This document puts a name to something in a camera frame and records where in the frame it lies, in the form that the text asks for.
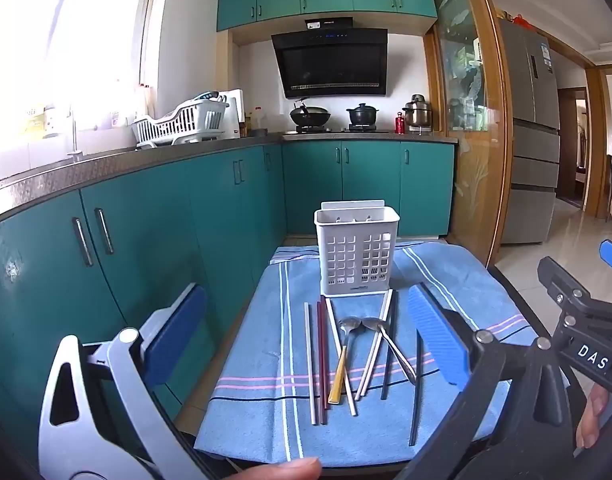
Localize dark grey chopstick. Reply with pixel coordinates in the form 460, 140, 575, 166
408, 331, 424, 447
381, 290, 398, 401

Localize steel spoon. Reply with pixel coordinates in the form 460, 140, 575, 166
362, 318, 418, 386

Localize dark red chopstick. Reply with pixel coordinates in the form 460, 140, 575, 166
316, 300, 328, 425
318, 295, 329, 413

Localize silver grey chopstick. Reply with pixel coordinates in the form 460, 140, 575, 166
304, 302, 318, 426

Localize person's right hand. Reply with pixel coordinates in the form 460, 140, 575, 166
576, 384, 610, 448

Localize person's left hand thumb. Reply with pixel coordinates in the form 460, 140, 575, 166
227, 457, 322, 480

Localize teal lower cabinets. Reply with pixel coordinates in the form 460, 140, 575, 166
0, 139, 456, 462

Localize white plastic utensil caddy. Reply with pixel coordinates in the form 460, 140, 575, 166
314, 200, 399, 297

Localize blue striped cloth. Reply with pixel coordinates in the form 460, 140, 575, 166
195, 242, 536, 468

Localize silver refrigerator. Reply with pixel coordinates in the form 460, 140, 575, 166
499, 20, 560, 245

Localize steel faucet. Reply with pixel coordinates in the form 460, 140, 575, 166
68, 116, 84, 162

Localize wooden glass sliding door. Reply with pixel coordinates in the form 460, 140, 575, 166
424, 0, 513, 266

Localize red bottle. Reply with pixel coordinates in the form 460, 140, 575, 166
395, 112, 406, 134

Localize gas stove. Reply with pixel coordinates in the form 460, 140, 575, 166
286, 125, 394, 134

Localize white dish rack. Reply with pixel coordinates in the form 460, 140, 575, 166
131, 91, 229, 148

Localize black clay pot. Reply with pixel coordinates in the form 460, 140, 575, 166
347, 103, 378, 127

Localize white cutting board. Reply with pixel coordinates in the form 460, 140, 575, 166
219, 89, 245, 139

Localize oil bottle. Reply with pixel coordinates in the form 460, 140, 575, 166
251, 106, 267, 131

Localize black wok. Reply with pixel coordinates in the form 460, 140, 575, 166
290, 100, 331, 128

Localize black range hood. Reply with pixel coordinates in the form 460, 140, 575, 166
271, 27, 388, 99

